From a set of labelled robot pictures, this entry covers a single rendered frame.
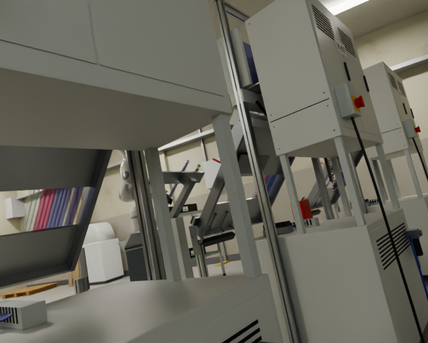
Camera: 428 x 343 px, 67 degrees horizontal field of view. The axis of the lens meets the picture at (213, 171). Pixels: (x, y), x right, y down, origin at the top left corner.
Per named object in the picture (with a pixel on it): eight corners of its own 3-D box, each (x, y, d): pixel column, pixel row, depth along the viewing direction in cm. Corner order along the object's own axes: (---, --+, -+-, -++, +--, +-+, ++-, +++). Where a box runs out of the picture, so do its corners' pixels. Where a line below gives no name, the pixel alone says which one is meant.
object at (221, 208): (200, 233, 192) (196, 230, 194) (260, 219, 242) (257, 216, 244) (211, 206, 186) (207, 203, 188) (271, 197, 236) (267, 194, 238)
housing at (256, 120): (248, 133, 169) (228, 122, 177) (292, 139, 206) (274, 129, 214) (254, 118, 167) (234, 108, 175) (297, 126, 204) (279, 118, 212)
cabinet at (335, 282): (265, 367, 162) (239, 243, 171) (321, 317, 215) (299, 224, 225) (411, 390, 121) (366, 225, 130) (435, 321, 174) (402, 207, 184)
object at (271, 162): (226, 180, 179) (219, 176, 182) (284, 177, 229) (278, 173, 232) (249, 124, 169) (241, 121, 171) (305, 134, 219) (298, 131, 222)
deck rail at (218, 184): (200, 238, 189) (193, 232, 193) (203, 237, 191) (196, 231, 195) (247, 124, 167) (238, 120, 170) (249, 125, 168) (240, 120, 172)
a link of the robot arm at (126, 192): (144, 201, 225) (120, 205, 221) (142, 196, 236) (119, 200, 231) (135, 130, 211) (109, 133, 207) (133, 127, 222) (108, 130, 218)
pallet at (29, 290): (60, 286, 770) (59, 282, 771) (29, 295, 702) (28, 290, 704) (30, 290, 818) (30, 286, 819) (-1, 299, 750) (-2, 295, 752)
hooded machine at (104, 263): (126, 277, 681) (117, 219, 699) (107, 284, 633) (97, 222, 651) (103, 280, 709) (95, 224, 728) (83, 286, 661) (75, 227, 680)
